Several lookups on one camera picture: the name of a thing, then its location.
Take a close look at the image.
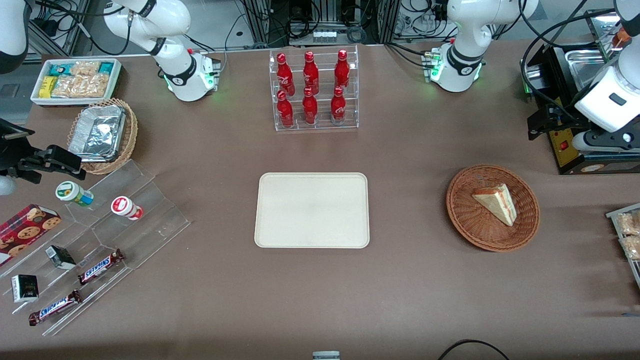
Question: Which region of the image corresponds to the green label yogurt bottle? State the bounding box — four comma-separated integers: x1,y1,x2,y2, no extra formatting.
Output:
55,181,95,208

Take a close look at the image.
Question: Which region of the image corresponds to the clear rice cracker pack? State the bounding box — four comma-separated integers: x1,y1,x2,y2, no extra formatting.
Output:
615,211,640,236
620,235,640,261

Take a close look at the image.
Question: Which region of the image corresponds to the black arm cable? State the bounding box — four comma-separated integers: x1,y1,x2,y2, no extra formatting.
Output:
519,0,617,132

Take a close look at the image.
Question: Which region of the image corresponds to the cream plastic tray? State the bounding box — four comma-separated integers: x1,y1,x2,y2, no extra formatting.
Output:
254,172,370,249

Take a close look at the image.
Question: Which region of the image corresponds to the red cookie box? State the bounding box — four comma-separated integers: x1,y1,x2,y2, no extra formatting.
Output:
0,204,62,267

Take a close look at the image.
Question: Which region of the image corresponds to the clear acrylic stepped stand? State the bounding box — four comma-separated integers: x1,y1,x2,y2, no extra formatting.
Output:
0,159,191,337

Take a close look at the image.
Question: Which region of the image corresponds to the triangular sandwich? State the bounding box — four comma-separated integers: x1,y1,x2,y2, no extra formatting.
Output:
472,183,516,227

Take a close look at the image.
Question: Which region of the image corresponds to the red cola bottle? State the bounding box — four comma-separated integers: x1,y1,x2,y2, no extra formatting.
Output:
334,49,351,91
303,51,320,95
276,53,295,96
276,90,295,129
330,86,347,125
302,87,319,125

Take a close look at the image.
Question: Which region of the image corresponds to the red label yogurt bottle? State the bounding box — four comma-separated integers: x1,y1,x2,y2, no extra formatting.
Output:
110,196,145,222

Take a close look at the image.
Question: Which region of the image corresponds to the grey metal tray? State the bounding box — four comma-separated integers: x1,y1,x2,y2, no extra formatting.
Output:
605,202,640,292

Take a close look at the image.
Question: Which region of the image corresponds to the small black white box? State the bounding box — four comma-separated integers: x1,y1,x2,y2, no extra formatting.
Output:
11,274,40,304

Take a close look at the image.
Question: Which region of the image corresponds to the light wicker basket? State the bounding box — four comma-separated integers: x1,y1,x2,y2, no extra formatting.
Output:
67,98,139,175

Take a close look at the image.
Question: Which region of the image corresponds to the black floor cable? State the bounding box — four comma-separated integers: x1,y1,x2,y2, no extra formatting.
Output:
437,339,511,360

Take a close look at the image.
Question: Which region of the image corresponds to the aluminium foil container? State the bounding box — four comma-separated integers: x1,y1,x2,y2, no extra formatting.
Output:
68,104,127,162

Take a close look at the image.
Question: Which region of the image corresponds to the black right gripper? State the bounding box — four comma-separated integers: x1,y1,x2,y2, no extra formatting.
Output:
0,119,87,184

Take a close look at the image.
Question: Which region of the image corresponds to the brown wicker basket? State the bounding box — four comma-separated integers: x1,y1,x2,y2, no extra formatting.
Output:
446,164,541,252

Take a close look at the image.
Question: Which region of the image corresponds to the brown snickers bar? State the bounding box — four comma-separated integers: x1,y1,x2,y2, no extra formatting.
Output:
28,289,83,327
77,248,125,286

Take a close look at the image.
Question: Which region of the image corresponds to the black food warmer machine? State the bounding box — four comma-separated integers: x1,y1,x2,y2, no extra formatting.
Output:
521,9,640,176

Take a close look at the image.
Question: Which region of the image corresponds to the white rectangular snack bin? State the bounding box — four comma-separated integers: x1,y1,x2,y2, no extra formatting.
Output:
30,58,123,107

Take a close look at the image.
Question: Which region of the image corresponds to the aluminium frame rack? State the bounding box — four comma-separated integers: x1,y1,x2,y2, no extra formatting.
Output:
244,0,406,46

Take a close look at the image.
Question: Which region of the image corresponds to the clear acrylic bottle rack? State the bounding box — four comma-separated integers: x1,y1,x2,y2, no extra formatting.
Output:
269,45,359,132

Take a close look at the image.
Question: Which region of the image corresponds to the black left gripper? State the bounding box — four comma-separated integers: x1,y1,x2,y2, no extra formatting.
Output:
528,103,589,142

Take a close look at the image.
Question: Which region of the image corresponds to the steel food pan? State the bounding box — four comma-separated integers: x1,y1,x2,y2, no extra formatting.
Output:
564,47,610,92

